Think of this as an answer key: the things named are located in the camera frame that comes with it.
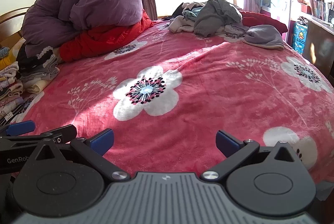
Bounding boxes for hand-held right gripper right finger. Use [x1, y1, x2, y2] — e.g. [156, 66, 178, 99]
[200, 130, 299, 183]

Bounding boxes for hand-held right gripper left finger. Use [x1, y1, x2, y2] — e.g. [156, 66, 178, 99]
[34, 128, 131, 183]

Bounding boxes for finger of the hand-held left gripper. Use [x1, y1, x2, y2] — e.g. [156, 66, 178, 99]
[0, 120, 36, 137]
[0, 124, 78, 148]

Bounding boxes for lilac pants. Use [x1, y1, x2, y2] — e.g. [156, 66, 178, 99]
[243, 25, 285, 51]

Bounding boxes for pink floral blanket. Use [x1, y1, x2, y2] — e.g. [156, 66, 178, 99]
[5, 19, 334, 184]

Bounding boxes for red quilt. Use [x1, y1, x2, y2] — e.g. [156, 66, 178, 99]
[59, 10, 154, 63]

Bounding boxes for wooden headboard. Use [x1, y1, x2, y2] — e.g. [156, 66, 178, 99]
[0, 7, 31, 45]

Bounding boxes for white patterned garment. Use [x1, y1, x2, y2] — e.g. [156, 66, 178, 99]
[218, 24, 249, 40]

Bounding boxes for grey garment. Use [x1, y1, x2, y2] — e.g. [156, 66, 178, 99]
[194, 0, 244, 38]

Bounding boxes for blue cardboard box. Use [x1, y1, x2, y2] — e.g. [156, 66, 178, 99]
[292, 21, 309, 55]

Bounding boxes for red pillow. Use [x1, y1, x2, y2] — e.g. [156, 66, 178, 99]
[239, 10, 288, 33]

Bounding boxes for teal printed garment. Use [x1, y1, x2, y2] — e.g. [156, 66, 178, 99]
[182, 10, 200, 21]

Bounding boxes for wooden desk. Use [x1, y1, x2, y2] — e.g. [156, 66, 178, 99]
[300, 13, 334, 80]

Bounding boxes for black garment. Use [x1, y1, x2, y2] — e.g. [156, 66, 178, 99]
[172, 3, 206, 17]

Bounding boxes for row of books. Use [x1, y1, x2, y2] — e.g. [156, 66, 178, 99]
[310, 0, 334, 24]

